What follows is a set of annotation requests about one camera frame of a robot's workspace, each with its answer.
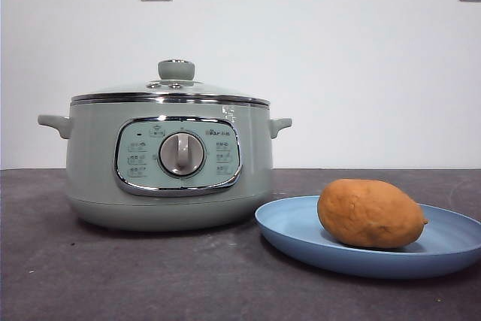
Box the glass lid with green knob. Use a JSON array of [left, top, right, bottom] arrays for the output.
[[71, 59, 271, 107]]

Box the blue round plate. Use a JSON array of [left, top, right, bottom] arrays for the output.
[[254, 195, 481, 280]]

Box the pale green electric steamer pot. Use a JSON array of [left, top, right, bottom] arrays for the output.
[[37, 99, 293, 232]]

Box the brown potato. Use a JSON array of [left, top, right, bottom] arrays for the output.
[[316, 178, 431, 250]]

